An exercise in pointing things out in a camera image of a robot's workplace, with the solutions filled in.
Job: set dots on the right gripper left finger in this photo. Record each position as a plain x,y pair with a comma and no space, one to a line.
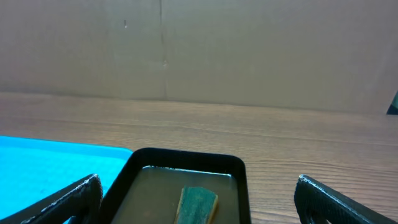
78,203

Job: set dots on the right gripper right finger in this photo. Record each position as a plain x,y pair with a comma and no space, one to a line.
317,203

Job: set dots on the green yellow sponge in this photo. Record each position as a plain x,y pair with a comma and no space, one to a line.
197,205

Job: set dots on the teal plastic tray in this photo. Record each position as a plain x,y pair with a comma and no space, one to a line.
33,169

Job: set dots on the black water tray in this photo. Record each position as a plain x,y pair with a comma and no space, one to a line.
148,188

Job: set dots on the dark object at wall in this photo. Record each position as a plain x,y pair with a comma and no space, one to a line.
393,109

